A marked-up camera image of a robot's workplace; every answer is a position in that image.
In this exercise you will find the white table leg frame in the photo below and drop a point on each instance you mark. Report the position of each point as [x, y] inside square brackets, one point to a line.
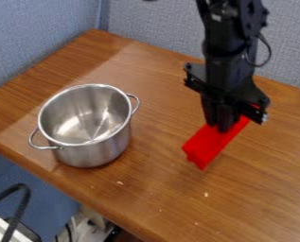
[87, 227]

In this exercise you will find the stainless steel pot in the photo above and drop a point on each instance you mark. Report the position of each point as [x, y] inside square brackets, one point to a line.
[83, 124]

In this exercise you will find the red rectangular block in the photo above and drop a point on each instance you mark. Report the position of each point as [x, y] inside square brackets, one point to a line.
[208, 142]

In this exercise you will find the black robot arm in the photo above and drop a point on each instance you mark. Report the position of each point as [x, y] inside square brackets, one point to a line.
[232, 24]

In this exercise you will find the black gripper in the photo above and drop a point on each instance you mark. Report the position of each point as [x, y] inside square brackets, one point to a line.
[229, 94]

